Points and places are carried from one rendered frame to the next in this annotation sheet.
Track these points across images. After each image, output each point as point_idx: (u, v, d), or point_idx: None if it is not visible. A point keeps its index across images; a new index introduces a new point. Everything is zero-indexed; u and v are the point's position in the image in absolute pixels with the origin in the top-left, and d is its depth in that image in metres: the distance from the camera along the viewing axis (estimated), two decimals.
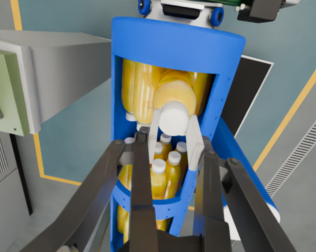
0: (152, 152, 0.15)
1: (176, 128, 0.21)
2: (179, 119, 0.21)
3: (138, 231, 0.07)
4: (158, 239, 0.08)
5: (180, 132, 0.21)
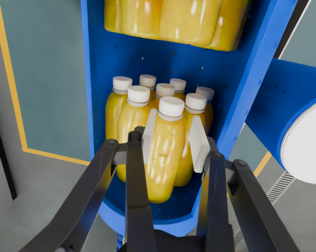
0: (146, 152, 0.15)
1: None
2: None
3: (135, 231, 0.07)
4: (158, 239, 0.08)
5: None
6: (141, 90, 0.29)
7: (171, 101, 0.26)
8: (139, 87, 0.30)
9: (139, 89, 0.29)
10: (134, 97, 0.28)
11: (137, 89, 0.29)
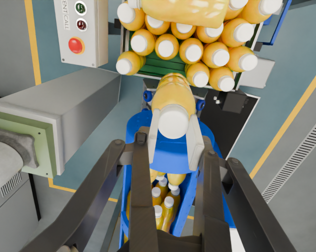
0: (152, 152, 0.15)
1: (139, 47, 0.43)
2: (141, 41, 0.43)
3: (138, 231, 0.07)
4: (158, 239, 0.08)
5: (141, 49, 0.43)
6: None
7: (171, 128, 0.21)
8: None
9: None
10: None
11: None
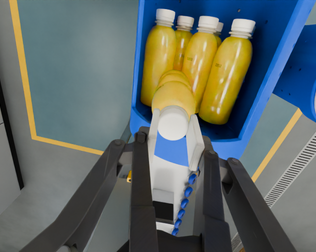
0: (151, 152, 0.15)
1: None
2: None
3: (138, 231, 0.07)
4: (158, 239, 0.08)
5: None
6: (175, 134, 0.21)
7: None
8: (172, 121, 0.20)
9: (173, 130, 0.21)
10: (167, 135, 0.23)
11: (169, 132, 0.21)
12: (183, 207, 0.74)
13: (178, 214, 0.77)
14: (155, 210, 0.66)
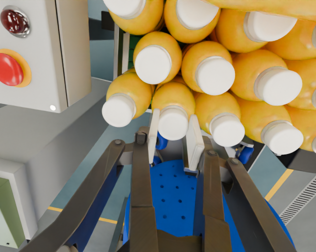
0: (151, 152, 0.15)
1: (155, 73, 0.19)
2: (159, 61, 0.18)
3: (138, 231, 0.07)
4: (158, 239, 0.08)
5: (160, 78, 0.19)
6: (175, 134, 0.21)
7: (226, 137, 0.21)
8: (172, 121, 0.20)
9: (173, 130, 0.21)
10: (167, 135, 0.23)
11: (169, 132, 0.21)
12: None
13: None
14: None
